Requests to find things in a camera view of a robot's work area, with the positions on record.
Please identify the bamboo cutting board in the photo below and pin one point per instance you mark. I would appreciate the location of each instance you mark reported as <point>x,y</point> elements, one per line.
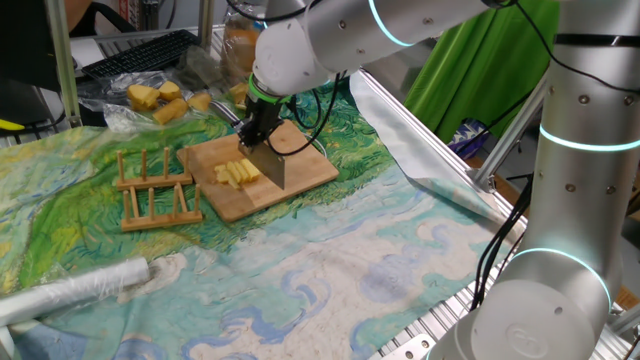
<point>305,175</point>

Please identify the grey metal box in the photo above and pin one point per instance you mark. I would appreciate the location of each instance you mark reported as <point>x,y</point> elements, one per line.
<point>400,75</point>

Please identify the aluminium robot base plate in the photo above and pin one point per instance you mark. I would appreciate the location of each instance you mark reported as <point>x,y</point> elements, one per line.
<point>407,350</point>

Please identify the small yellow potato scrap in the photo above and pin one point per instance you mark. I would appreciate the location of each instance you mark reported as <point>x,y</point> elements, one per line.
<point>239,94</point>

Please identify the brown jar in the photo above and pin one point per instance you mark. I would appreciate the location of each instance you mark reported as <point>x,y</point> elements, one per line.
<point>240,47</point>

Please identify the green fabric curtain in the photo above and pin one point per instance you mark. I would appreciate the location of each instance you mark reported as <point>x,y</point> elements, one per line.
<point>475,75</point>

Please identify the yellow potato chunk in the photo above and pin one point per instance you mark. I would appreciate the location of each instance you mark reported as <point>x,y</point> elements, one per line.
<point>251,170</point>

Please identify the aluminium frame post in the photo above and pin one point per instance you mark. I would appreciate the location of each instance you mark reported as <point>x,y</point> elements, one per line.
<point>206,22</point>
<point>510,135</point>
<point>62,60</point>

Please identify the blue patterned bag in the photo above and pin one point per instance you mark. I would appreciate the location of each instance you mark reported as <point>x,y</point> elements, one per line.
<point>467,140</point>

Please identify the wooden peg rack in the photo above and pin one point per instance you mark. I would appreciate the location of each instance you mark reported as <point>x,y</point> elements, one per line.
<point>160,220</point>

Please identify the steel cleaver knife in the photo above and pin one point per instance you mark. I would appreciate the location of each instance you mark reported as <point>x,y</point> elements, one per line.
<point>270,167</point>

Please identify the black monitor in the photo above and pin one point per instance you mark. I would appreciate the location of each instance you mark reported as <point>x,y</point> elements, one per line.
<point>22,40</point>

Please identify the plastic wrap roll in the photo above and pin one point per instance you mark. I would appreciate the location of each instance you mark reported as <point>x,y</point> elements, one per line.
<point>75,292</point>

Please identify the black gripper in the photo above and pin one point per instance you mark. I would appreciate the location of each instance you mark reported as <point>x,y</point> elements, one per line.
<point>264,115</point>

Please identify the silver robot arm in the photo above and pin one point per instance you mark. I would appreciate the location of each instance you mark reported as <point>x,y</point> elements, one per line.
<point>585,200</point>

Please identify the clear plastic bag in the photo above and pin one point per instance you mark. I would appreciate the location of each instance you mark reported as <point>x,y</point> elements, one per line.
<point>112,114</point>

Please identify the painted landscape tablecloth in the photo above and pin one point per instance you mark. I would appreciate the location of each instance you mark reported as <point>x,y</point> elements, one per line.
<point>325,280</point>

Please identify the black keyboard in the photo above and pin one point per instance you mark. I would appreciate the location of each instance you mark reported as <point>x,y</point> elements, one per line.
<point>135,55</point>

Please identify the white paper sheet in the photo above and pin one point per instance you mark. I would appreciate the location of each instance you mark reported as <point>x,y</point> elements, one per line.
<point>85,52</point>

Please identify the yellow food chunks pile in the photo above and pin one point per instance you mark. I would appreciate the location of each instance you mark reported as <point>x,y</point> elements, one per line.
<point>144,96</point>

